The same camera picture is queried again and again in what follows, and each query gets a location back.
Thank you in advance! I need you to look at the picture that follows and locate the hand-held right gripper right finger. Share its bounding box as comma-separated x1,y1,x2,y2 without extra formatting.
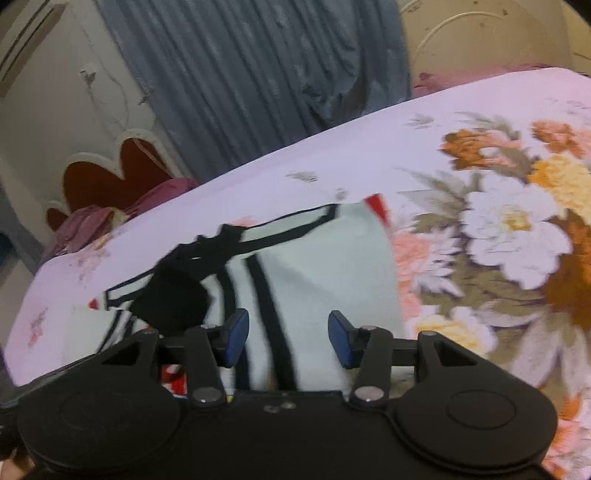
327,310,483,409

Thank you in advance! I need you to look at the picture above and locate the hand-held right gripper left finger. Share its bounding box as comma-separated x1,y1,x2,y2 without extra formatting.
99,308,250,409

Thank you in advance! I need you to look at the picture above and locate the striped knit sweater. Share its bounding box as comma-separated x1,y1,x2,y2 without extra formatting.
62,194,409,398

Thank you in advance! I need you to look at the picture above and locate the magenta pillow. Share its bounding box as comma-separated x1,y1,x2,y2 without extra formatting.
124,178,200,219

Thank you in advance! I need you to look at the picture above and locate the red heart-shaped headboard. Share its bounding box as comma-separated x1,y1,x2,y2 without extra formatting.
44,130,188,232

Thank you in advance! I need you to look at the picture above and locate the floral pink bedsheet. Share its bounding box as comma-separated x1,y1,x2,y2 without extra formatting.
4,67,591,480

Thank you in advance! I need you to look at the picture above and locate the grey-blue curtain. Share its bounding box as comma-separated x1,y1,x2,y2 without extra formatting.
95,0,414,182

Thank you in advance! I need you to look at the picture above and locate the pink pillow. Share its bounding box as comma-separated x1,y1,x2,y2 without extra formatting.
412,61,555,95

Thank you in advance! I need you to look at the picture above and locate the white air conditioner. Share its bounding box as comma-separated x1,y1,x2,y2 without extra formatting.
0,0,68,99

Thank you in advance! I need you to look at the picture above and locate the thin wall cable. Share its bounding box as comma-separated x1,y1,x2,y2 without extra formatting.
78,55,158,136

